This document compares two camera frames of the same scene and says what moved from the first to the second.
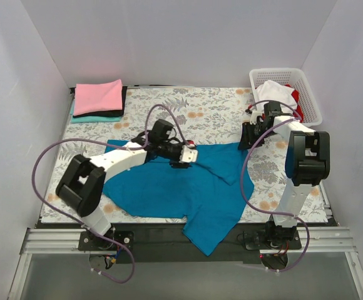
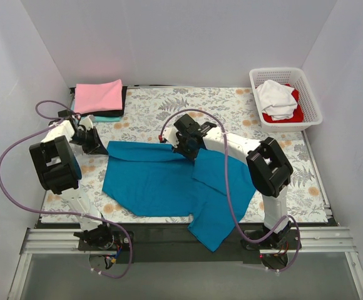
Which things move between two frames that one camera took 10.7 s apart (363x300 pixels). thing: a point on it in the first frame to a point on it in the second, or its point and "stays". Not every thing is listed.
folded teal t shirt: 86,119 stays
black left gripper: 178,159 to 91,141
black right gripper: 251,134 to 185,149
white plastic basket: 295,78 stays
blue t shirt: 211,194 stays
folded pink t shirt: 91,98 stays
